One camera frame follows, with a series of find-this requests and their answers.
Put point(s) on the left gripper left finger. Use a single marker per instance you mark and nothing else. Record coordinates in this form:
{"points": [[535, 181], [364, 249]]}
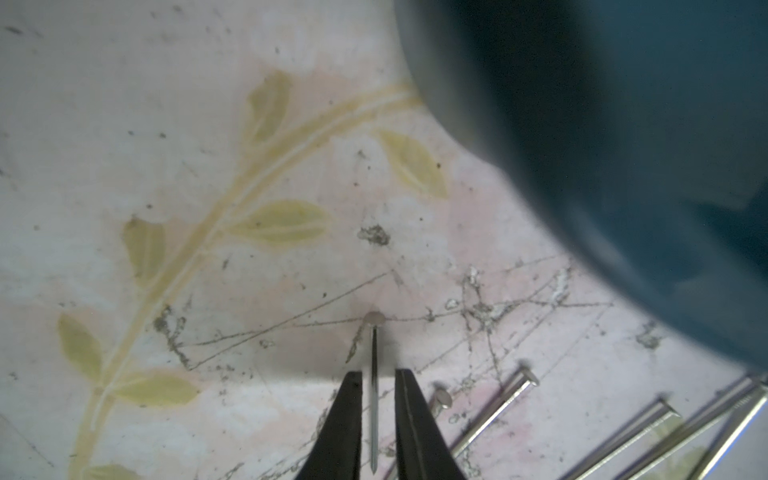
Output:
{"points": [[336, 453]]}

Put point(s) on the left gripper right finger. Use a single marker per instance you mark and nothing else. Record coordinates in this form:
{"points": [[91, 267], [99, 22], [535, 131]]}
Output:
{"points": [[421, 451]]}

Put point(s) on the steel nail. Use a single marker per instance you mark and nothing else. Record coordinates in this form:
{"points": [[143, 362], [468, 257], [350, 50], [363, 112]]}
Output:
{"points": [[737, 424], [522, 381], [374, 390], [441, 401], [636, 428], [690, 430]]}

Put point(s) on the teal plastic storage box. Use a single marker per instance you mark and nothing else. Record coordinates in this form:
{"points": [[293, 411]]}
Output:
{"points": [[637, 132]]}

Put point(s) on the pink floral table mat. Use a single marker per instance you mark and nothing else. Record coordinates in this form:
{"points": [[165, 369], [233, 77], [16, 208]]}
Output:
{"points": [[211, 210]]}

